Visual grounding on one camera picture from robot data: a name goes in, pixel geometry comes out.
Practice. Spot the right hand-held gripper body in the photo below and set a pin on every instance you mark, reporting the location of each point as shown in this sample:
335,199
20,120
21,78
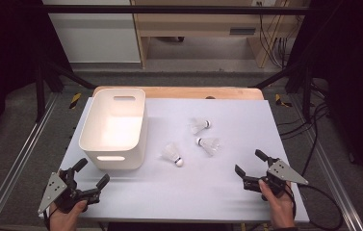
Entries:
281,173

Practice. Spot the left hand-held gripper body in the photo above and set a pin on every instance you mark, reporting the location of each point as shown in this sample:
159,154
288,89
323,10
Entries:
68,195

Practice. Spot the white feather shuttlecock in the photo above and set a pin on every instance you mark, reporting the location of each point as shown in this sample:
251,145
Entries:
198,125
209,146
171,152

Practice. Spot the white plastic storage bin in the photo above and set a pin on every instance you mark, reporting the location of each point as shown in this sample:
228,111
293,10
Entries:
115,128

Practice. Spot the person's left hand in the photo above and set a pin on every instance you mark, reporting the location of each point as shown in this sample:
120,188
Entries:
65,221

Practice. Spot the person's right hand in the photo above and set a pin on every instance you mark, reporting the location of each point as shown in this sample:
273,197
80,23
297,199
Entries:
280,208

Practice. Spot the black metal stand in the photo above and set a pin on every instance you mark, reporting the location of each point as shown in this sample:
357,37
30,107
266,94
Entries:
40,96
306,93

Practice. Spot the black curtain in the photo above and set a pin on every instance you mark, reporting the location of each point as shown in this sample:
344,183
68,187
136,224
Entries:
5,64
352,80

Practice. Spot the white cabinet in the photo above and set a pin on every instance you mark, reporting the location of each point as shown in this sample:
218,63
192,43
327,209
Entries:
95,38

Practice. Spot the light wooden desk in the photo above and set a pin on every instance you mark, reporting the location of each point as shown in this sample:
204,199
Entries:
195,24

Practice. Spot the aluminium floor rail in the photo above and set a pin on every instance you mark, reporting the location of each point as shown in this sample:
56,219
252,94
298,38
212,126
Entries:
18,160
330,173

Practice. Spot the black metal frame bar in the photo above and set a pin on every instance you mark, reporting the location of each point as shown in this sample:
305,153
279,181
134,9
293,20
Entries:
169,9

